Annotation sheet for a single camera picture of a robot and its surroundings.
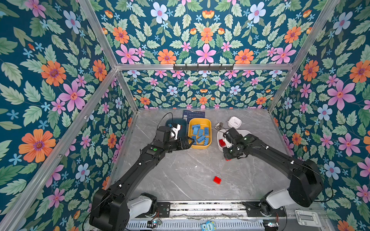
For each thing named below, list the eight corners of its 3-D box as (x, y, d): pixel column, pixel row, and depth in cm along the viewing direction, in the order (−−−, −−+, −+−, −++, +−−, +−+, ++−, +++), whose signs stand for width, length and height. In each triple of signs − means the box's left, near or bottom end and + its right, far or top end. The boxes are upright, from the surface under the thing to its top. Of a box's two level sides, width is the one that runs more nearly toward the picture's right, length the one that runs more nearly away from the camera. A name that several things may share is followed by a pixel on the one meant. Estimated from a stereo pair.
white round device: (228, 129, 108) (229, 126, 106) (226, 119, 115) (227, 116, 112) (242, 129, 108) (243, 126, 106) (239, 119, 115) (240, 116, 112)
